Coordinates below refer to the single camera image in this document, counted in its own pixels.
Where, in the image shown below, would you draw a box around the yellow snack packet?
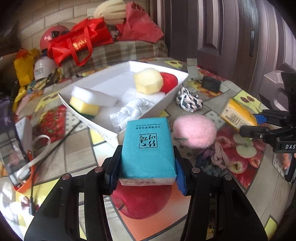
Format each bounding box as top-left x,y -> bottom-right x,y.
220,98 -> 257,130

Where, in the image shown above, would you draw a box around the teal tissue pack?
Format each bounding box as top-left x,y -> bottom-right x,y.
119,118 -> 177,186

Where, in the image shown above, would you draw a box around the pink fluffy ball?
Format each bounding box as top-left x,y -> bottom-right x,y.
173,114 -> 217,149

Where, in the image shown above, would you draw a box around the white towel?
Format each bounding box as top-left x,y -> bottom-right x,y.
109,98 -> 154,133

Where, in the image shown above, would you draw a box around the black white patterned cloth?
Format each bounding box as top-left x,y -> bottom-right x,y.
176,86 -> 203,113

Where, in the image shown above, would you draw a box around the white rectangular foam bar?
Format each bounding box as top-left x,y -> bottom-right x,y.
71,86 -> 117,108

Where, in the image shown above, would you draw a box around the red plush tomato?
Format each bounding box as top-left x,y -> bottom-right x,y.
160,72 -> 178,94

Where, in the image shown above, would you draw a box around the pale yellow octagonal sponge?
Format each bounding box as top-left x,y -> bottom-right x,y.
133,69 -> 164,95

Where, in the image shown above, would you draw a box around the yellow green sponge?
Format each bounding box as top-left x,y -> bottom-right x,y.
69,96 -> 100,116

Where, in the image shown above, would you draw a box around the person's right hand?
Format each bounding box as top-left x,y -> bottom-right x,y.
282,153 -> 292,170

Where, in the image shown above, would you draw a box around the fruit pattern tablecloth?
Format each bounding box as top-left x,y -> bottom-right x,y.
0,58 -> 292,241

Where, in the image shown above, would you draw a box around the small black box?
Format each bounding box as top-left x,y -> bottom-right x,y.
201,76 -> 222,93

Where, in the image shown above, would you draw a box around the white shallow cardboard tray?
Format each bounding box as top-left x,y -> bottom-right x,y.
58,61 -> 189,147

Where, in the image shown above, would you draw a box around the dark wooden door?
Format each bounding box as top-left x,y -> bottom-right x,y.
147,1 -> 295,110

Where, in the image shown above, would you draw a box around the orange phone stand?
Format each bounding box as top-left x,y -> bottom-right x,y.
14,164 -> 36,194

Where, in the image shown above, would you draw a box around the smartphone on stand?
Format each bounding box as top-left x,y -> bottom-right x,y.
1,93 -> 29,186

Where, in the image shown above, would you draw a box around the plaid cloth covered bench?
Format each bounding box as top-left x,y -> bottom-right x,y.
61,40 -> 168,78

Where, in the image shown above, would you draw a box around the white helmet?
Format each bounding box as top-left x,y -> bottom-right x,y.
34,56 -> 58,80

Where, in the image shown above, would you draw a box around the yellow paper bag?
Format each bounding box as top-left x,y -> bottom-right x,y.
14,48 -> 40,86

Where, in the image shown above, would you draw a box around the red tote bag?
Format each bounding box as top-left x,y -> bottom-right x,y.
47,18 -> 113,67

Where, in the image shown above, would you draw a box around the dark red fabric bag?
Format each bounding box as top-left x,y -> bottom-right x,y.
116,1 -> 164,43

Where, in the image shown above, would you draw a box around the red helmet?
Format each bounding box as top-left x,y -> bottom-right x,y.
40,25 -> 70,53

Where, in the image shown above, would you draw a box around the cream foam rolls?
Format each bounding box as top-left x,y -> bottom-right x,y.
93,0 -> 126,25

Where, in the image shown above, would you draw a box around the white charging cable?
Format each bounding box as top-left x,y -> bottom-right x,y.
14,134 -> 52,181

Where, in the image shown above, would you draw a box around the black cable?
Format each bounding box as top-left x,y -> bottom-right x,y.
28,120 -> 82,216

